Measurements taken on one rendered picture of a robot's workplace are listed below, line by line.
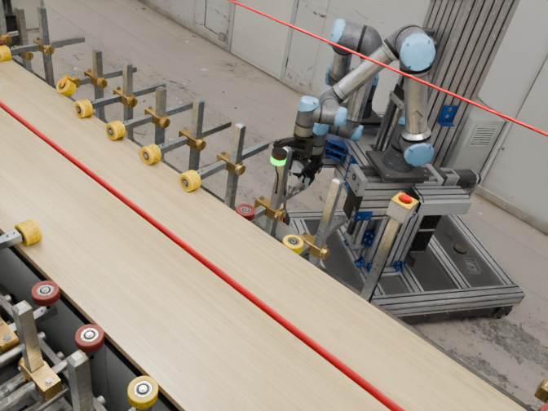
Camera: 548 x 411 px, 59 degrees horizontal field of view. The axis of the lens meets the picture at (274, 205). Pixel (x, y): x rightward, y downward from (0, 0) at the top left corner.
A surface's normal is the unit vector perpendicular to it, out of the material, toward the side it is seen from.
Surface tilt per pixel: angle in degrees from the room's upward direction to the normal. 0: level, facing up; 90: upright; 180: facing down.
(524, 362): 0
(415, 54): 83
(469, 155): 90
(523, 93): 90
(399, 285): 0
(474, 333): 0
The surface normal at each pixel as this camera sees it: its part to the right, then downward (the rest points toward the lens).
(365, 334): 0.16, -0.79
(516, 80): -0.71, 0.33
